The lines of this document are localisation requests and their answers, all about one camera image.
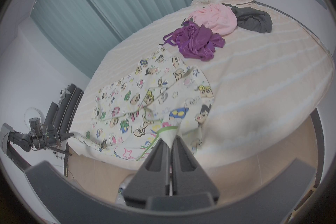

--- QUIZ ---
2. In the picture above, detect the blue-green curtain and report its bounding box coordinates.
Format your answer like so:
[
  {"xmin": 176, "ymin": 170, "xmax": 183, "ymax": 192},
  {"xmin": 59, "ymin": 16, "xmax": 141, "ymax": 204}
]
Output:
[{"xmin": 30, "ymin": 0, "xmax": 209, "ymax": 79}]

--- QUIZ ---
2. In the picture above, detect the dark grey chest of drawers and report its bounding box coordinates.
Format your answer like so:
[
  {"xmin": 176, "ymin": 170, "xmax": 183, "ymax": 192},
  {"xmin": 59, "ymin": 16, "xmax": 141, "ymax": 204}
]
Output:
[{"xmin": 43, "ymin": 84, "xmax": 85, "ymax": 137}]

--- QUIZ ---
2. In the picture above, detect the pink garment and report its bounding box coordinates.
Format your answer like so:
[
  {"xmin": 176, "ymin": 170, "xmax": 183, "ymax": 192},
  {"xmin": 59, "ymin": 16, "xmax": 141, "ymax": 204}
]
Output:
[{"xmin": 188, "ymin": 3, "xmax": 238, "ymax": 36}]

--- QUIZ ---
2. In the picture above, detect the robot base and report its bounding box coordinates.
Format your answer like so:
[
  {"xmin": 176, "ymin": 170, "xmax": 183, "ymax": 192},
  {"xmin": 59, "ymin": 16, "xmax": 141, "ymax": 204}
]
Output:
[{"xmin": 115, "ymin": 173, "xmax": 135, "ymax": 205}]

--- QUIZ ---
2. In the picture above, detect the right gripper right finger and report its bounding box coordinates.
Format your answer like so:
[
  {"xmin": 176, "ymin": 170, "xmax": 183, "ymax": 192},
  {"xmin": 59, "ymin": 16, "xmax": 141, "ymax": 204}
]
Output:
[{"xmin": 172, "ymin": 136, "xmax": 220, "ymax": 204}]

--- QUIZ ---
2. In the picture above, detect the white printed pyjama top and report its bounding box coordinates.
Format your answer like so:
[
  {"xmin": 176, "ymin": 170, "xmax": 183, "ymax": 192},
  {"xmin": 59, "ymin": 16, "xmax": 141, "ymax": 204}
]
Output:
[{"xmin": 71, "ymin": 44, "xmax": 216, "ymax": 162}]

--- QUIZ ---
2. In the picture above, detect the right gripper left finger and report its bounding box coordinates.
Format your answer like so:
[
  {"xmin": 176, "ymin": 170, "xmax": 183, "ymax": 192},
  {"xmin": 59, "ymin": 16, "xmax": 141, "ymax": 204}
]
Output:
[{"xmin": 123, "ymin": 138, "xmax": 170, "ymax": 209}]

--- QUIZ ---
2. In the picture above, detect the bed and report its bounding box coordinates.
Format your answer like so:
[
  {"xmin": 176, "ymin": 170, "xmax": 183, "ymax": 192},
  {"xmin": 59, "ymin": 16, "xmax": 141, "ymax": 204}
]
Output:
[{"xmin": 67, "ymin": 0, "xmax": 336, "ymax": 187}]

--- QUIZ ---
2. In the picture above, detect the purple satin garment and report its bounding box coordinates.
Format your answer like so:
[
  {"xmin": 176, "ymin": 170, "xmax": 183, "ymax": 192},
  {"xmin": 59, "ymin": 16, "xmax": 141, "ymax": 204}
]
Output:
[{"xmin": 163, "ymin": 21, "xmax": 226, "ymax": 62}]

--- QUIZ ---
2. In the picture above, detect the black garment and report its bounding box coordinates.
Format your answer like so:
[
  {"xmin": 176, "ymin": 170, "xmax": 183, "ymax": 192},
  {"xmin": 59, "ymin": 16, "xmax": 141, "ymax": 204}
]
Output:
[{"xmin": 182, "ymin": 3, "xmax": 273, "ymax": 33}]

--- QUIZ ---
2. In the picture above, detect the round white mirror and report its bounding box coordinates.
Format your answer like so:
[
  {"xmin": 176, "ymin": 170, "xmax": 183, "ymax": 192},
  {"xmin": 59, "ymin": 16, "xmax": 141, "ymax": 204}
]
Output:
[{"xmin": 24, "ymin": 108, "xmax": 40, "ymax": 125}]

